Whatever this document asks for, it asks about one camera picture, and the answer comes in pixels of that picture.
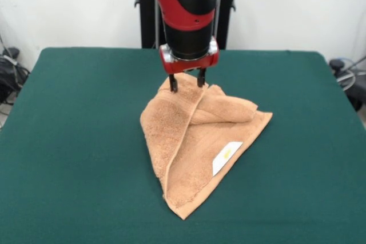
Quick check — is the dark green table cloth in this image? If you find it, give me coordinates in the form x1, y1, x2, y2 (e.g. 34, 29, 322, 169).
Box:
0, 47, 366, 244

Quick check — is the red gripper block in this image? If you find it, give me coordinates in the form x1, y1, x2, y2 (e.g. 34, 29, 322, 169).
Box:
158, 35, 220, 93

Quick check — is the tan terry towel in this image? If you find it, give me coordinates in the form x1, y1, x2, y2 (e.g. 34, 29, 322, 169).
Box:
139, 72, 273, 221

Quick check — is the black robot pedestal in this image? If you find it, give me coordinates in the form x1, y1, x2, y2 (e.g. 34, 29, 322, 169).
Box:
134, 0, 250, 50

